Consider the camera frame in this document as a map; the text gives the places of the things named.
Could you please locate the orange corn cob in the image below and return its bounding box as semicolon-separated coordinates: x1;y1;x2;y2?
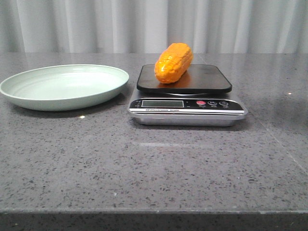
154;43;193;84

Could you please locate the silver black kitchen scale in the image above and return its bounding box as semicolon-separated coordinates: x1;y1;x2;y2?
128;64;248;127

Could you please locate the pale green plate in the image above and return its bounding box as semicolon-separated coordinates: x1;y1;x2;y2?
0;64;129;111

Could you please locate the white pleated curtain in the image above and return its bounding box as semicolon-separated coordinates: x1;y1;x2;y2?
0;0;308;53

